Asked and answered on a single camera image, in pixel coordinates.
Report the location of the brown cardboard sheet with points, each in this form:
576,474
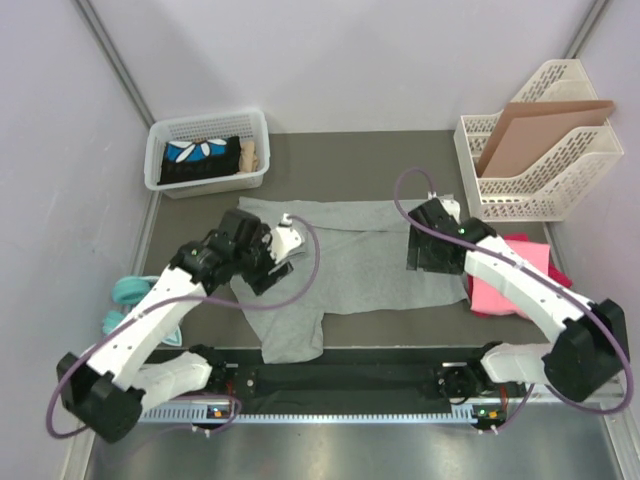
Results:
524,132

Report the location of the black shirt with flower print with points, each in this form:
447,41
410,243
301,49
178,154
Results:
185,161

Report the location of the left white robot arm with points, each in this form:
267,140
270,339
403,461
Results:
107,388

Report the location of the aluminium frame rail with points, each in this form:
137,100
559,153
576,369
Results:
546,440

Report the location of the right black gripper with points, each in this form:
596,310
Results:
417,258

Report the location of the magenta folded shirt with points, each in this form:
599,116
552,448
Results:
515,236

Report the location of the white perforated plastic basket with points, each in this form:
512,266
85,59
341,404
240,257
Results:
247,125

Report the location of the grey t shirt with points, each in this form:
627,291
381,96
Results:
362,268

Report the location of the white file organizer rack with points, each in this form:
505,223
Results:
555,184

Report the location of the teal cat ear headphones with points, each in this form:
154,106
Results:
128,292

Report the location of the grey slotted cable duct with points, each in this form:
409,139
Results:
219,412

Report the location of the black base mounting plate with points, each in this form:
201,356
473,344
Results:
343,380

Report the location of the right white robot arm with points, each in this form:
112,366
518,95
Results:
586,341

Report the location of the light pink folded shirt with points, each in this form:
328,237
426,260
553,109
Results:
500,295

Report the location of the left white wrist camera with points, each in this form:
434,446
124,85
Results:
285,240

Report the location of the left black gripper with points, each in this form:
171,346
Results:
262,281

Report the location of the beige folded cloth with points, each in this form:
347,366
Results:
248,160

